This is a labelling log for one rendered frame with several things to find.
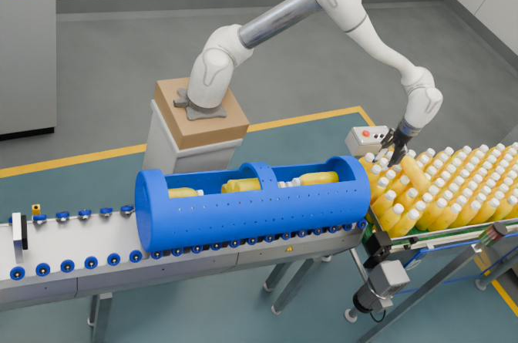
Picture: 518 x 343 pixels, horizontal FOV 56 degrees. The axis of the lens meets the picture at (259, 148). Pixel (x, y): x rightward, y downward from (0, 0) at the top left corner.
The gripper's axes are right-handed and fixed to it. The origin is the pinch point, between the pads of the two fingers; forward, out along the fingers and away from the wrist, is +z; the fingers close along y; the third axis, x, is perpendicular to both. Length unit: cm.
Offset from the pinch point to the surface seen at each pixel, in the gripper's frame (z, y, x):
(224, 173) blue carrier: 6, -4, -72
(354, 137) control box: 7.7, -20.3, -1.6
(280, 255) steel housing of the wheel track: 30, 23, -49
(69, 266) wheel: 18, 20, -131
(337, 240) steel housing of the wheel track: 26.8, 21.8, -22.0
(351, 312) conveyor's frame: 109, 29, 24
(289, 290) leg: 87, 17, -21
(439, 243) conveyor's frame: 25, 32, 30
